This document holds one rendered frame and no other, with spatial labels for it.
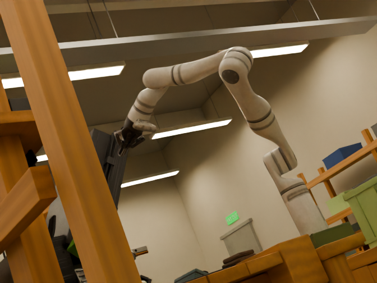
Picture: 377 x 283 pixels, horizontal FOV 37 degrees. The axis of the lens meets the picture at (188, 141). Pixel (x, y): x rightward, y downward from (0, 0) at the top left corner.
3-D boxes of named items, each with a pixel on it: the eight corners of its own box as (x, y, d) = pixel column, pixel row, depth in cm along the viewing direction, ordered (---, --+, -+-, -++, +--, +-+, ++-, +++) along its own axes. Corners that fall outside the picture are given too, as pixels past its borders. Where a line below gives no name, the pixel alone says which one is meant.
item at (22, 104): (20, 137, 193) (14, 119, 195) (35, 115, 183) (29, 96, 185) (0, 138, 189) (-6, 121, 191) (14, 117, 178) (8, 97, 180)
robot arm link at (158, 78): (138, 70, 192) (170, 64, 184) (153, 70, 199) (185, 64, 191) (141, 91, 193) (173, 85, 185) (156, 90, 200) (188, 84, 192)
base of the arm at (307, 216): (315, 238, 196) (292, 194, 202) (334, 228, 190) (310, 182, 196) (298, 243, 190) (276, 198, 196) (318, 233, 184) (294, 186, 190)
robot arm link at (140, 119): (133, 129, 194) (141, 114, 191) (122, 112, 202) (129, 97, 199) (156, 133, 199) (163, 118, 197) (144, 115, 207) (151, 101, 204)
